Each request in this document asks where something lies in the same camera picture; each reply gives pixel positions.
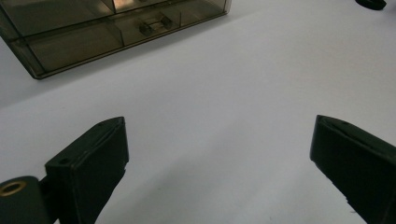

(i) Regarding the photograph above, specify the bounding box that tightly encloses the smoky clear drawer box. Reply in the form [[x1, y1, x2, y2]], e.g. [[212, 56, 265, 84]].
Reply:
[[0, 0, 233, 80]]

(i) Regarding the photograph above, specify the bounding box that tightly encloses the black hair tie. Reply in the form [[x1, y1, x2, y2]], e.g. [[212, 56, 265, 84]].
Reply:
[[354, 0, 388, 11]]

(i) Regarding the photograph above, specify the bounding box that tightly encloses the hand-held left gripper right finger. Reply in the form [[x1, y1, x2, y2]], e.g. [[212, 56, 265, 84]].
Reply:
[[309, 114, 396, 224]]

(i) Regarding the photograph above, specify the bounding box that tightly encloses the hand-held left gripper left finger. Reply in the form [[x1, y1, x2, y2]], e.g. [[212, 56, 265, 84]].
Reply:
[[45, 116, 130, 224]]

